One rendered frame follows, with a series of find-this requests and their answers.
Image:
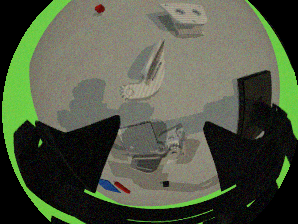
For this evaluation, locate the blue flat plate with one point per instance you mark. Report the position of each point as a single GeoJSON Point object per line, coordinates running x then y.
{"type": "Point", "coordinates": [106, 185]}

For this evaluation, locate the red flat bar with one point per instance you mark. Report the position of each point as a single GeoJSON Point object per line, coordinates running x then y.
{"type": "Point", "coordinates": [122, 187]}

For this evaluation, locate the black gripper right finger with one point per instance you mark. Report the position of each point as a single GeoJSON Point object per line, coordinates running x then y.
{"type": "Point", "coordinates": [231, 153]}

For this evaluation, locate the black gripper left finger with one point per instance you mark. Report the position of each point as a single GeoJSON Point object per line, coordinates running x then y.
{"type": "Point", "coordinates": [85, 150]}

